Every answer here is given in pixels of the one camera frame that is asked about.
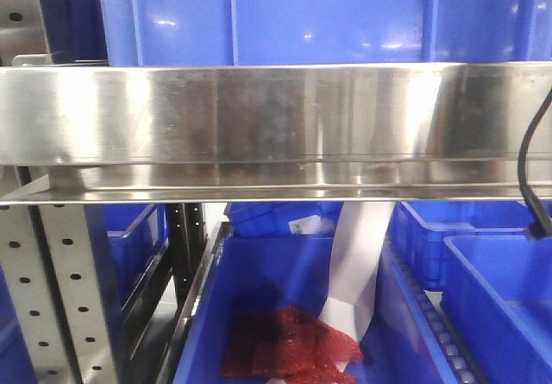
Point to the stainless steel shelf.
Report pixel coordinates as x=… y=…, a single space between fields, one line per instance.
x=346 y=132

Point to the blue bin rear centre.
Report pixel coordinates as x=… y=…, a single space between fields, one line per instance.
x=254 y=219

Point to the blue bin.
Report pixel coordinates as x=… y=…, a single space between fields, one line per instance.
x=254 y=219
x=418 y=229
x=135 y=233
x=497 y=294
x=254 y=275

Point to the white paper strip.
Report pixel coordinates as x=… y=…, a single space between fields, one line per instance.
x=353 y=266

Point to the blue bin rear right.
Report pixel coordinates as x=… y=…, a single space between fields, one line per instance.
x=418 y=229

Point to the blue bin lower left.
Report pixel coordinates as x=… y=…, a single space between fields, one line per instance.
x=135 y=233

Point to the red mesh bag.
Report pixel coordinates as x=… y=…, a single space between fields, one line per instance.
x=291 y=345

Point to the large blue crate top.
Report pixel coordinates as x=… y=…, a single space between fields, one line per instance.
x=292 y=32

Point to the perforated steel upright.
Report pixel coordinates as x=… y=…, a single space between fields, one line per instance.
x=61 y=277

